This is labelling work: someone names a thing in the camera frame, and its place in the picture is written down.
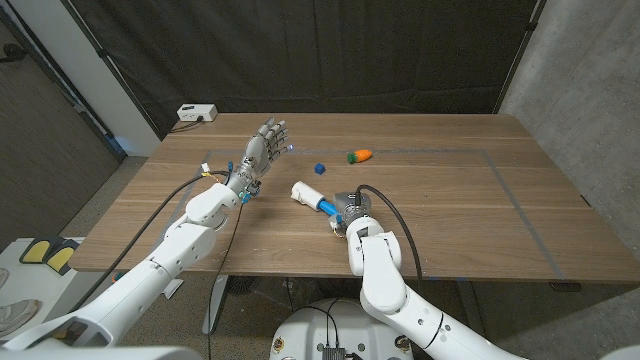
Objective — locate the white floor platform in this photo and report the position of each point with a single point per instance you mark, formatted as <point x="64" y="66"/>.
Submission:
<point x="30" y="285"/>

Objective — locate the orange toy carrot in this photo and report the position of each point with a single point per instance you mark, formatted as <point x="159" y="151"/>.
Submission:
<point x="362" y="155"/>

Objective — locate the grey table leg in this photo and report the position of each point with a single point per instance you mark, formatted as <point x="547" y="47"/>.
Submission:
<point x="217" y="305"/>

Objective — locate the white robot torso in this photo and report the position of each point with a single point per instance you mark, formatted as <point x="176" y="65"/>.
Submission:
<point x="310" y="330"/>

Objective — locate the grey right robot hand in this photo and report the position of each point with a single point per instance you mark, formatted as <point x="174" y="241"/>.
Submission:
<point x="352" y="205"/>

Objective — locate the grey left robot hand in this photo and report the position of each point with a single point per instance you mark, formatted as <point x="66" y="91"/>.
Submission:
<point x="257" y="152"/>

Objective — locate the grey sneaker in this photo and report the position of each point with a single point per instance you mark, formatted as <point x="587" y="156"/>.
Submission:
<point x="17" y="315"/>

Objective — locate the white power outlet box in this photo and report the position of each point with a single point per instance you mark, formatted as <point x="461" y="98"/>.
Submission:
<point x="195" y="112"/>

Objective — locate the black backdrop stand pole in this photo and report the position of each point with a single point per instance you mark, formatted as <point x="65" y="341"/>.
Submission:
<point x="103" y="53"/>
<point x="531" y="25"/>

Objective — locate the yellow black foot pedal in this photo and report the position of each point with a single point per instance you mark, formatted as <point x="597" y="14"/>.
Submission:
<point x="61" y="257"/>
<point x="35" y="251"/>

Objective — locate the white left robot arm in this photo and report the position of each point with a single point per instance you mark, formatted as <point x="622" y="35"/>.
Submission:
<point x="175" y="250"/>

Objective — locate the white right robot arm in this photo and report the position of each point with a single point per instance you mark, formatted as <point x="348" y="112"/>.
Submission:
<point x="380" y="280"/>

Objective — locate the small blue block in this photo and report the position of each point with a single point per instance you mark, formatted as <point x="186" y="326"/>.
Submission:
<point x="320" y="169"/>

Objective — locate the grey hub box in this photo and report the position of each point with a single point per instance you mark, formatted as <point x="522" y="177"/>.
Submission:
<point x="334" y="353"/>

